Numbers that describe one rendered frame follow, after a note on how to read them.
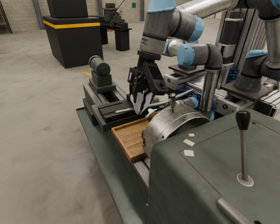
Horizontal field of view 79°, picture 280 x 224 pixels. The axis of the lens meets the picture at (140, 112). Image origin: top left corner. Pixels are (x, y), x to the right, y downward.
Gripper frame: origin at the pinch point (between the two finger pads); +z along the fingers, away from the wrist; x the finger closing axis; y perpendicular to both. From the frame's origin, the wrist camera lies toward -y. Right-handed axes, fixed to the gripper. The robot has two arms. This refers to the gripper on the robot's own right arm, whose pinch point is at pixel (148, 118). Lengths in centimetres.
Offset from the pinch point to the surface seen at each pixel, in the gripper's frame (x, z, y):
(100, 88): -16, 5, 85
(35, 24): -67, 89, 1424
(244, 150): 24, 3, -52
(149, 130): 7.9, 9.8, -18.1
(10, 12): 8, 202, 1391
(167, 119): 13.6, 3.6, -21.5
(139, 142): -19.7, 3.9, 3.4
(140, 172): -21.9, 12.3, -14.9
